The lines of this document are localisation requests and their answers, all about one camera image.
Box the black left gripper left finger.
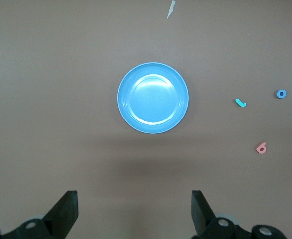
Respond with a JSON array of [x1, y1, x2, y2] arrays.
[[0, 190, 79, 239]]

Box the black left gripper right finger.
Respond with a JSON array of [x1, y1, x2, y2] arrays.
[[191, 190, 290, 239]]

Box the teal foam letter l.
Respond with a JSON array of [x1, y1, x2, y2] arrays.
[[234, 98, 248, 108]]

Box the pink foam letter g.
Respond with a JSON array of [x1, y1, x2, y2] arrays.
[[255, 142, 268, 154]]

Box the blue plate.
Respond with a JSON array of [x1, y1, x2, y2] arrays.
[[117, 62, 190, 134]]

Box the brown table cover sheet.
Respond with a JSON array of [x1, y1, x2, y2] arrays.
[[0, 0, 292, 239]]

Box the white paper scrap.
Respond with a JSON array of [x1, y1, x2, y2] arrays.
[[166, 0, 176, 22]]

